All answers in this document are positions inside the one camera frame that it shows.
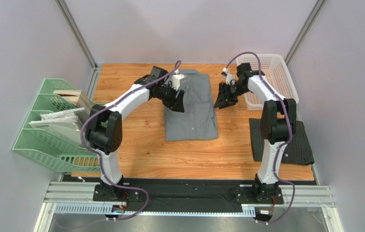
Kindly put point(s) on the white plastic basket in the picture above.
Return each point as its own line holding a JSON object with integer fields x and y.
{"x": 277, "y": 74}

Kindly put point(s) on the grey long sleeve shirt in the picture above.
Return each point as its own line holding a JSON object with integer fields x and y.
{"x": 199, "y": 121}

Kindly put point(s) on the papers in file rack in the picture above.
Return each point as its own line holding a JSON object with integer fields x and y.
{"x": 65, "y": 124}

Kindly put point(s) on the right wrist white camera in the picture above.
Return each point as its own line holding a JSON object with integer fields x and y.
{"x": 229, "y": 78}

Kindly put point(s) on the aluminium front frame rail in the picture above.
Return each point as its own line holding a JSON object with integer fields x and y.
{"x": 69, "y": 206}

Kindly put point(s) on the green plastic file rack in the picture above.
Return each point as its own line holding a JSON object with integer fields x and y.
{"x": 45, "y": 148}

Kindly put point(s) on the dark striped folded shirt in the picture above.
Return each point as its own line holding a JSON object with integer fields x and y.
{"x": 297, "y": 152}

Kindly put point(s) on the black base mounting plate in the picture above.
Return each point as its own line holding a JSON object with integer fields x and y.
{"x": 190, "y": 195}

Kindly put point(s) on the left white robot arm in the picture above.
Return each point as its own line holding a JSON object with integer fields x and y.
{"x": 103, "y": 130}

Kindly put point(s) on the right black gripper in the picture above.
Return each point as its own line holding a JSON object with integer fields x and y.
{"x": 226, "y": 95}

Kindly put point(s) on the wrist white camera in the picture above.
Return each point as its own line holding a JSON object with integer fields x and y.
{"x": 177, "y": 79}
{"x": 229, "y": 78}

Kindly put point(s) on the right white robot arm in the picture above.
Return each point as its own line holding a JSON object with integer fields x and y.
{"x": 276, "y": 124}

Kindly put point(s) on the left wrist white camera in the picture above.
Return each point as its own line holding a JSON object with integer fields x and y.
{"x": 177, "y": 79}

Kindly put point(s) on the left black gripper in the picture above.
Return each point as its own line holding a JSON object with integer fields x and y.
{"x": 178, "y": 105}

